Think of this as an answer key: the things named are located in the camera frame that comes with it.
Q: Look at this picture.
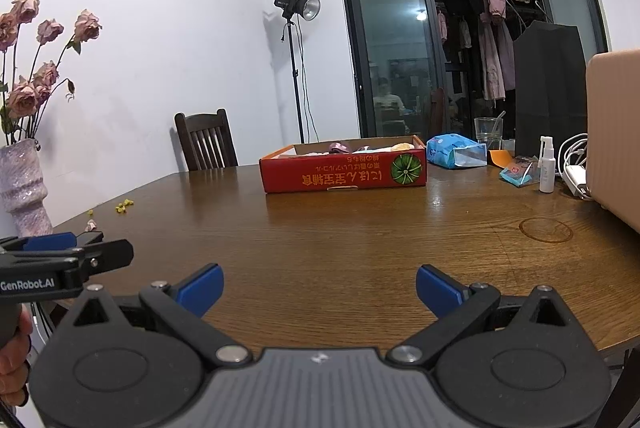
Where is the beige box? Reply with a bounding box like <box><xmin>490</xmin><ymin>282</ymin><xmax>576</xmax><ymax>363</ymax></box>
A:
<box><xmin>585</xmin><ymin>48</ymin><xmax>640</xmax><ymax>233</ymax></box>

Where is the studio light on stand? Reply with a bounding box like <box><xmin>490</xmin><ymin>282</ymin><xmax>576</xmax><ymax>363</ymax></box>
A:
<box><xmin>273</xmin><ymin>0</ymin><xmax>322</xmax><ymax>145</ymax></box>

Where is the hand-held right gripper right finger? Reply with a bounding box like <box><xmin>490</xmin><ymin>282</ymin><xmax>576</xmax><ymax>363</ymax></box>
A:
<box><xmin>386</xmin><ymin>264</ymin><xmax>581</xmax><ymax>365</ymax></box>

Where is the person's left hand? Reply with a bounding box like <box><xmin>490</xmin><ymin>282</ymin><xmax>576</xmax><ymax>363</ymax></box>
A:
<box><xmin>0</xmin><ymin>308</ymin><xmax>32</xmax><ymax>408</ymax></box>

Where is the white spray bottle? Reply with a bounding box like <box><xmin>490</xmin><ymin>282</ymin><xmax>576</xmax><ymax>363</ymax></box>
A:
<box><xmin>538</xmin><ymin>136</ymin><xmax>557</xmax><ymax>193</ymax></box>

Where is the black paper bag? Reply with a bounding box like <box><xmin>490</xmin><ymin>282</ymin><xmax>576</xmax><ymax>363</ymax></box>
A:
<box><xmin>512</xmin><ymin>20</ymin><xmax>588</xmax><ymax>159</ymax></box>

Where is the dark wooden chair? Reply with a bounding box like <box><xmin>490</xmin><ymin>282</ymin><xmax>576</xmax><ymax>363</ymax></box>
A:
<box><xmin>174</xmin><ymin>109</ymin><xmax>239</xmax><ymax>172</ymax></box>

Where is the white charger cable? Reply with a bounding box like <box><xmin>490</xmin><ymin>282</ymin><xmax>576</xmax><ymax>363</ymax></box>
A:
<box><xmin>557</xmin><ymin>134</ymin><xmax>593</xmax><ymax>199</ymax></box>

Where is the speckled pink vase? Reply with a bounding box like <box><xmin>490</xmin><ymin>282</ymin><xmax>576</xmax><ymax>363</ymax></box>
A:
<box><xmin>0</xmin><ymin>139</ymin><xmax>55</xmax><ymax>239</ymax></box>

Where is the black framed sliding glass door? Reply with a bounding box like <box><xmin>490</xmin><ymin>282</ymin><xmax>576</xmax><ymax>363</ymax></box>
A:
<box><xmin>332</xmin><ymin>0</ymin><xmax>611</xmax><ymax>143</ymax></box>

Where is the mauve hanging coat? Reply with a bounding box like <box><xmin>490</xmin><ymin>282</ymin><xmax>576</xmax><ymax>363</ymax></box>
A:
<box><xmin>477</xmin><ymin>15</ymin><xmax>516</xmax><ymax>101</ymax></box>

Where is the orange paper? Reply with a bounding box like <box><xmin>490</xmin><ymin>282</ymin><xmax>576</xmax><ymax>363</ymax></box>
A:
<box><xmin>487</xmin><ymin>150</ymin><xmax>516</xmax><ymax>169</ymax></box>

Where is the red cardboard box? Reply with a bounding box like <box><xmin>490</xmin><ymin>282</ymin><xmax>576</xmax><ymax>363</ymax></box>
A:
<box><xmin>259</xmin><ymin>135</ymin><xmax>428</xmax><ymax>195</ymax></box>

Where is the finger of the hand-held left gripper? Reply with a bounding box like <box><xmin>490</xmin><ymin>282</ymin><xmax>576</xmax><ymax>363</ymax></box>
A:
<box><xmin>0</xmin><ymin>239</ymin><xmax>135</xmax><ymax>281</ymax></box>
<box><xmin>0</xmin><ymin>232</ymin><xmax>103</xmax><ymax>253</ymax></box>

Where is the small blue snack packet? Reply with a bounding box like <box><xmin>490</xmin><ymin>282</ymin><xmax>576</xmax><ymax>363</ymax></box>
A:
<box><xmin>500</xmin><ymin>155</ymin><xmax>541</xmax><ymax>189</ymax></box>

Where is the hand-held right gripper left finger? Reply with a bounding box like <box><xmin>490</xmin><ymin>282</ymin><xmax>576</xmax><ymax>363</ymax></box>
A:
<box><xmin>62</xmin><ymin>263</ymin><xmax>251</xmax><ymax>365</ymax></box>

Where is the dried pink rose bouquet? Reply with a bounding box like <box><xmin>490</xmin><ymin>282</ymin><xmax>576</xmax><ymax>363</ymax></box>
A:
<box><xmin>0</xmin><ymin>0</ymin><xmax>103</xmax><ymax>146</ymax></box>

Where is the blue tissue pack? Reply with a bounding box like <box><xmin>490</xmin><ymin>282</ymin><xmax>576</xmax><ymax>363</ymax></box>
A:
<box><xmin>426</xmin><ymin>134</ymin><xmax>488</xmax><ymax>170</ymax></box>

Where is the glass cup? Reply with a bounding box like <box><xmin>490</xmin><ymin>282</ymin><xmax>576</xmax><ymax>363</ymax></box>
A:
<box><xmin>474</xmin><ymin>112</ymin><xmax>506</xmax><ymax>146</ymax></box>

